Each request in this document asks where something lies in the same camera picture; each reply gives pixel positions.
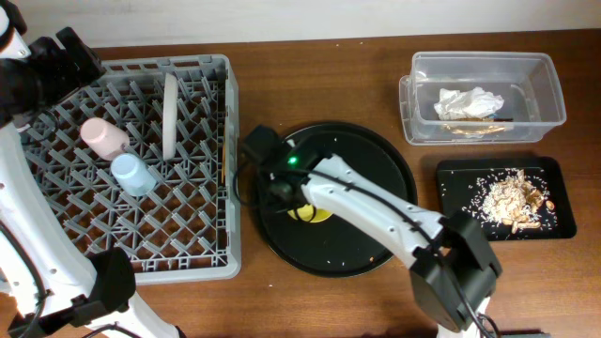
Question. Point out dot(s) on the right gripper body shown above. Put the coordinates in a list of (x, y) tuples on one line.
[(259, 142)]

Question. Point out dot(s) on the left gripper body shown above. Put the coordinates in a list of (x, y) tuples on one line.
[(75, 48)]

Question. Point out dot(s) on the yellow bowl with food scraps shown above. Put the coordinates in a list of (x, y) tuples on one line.
[(309, 214)]

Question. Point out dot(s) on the wooden chopstick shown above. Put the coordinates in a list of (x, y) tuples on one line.
[(224, 161)]

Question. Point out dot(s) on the pink cup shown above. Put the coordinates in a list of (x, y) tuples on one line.
[(104, 138)]

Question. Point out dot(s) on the grey plate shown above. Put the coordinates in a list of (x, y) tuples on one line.
[(169, 117)]

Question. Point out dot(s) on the light blue cup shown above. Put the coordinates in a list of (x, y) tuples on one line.
[(132, 175)]

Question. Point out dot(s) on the gold foil wrapper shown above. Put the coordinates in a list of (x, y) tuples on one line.
[(478, 127)]

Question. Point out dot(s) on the white napkin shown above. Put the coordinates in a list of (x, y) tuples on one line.
[(476, 103)]

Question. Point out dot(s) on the pile of food scraps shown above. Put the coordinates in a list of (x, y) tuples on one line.
[(511, 200)]

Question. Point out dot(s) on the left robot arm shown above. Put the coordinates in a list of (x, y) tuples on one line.
[(54, 284)]

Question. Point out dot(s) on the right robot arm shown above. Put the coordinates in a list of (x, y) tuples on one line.
[(336, 199)]

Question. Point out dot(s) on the grey dishwasher rack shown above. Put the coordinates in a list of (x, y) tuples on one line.
[(187, 228)]

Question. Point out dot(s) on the round black tray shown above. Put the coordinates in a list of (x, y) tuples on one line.
[(336, 248)]

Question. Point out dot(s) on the clear plastic bin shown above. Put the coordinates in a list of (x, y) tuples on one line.
[(528, 83)]

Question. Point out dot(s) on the black rectangular tray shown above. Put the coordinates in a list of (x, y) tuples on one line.
[(453, 178)]

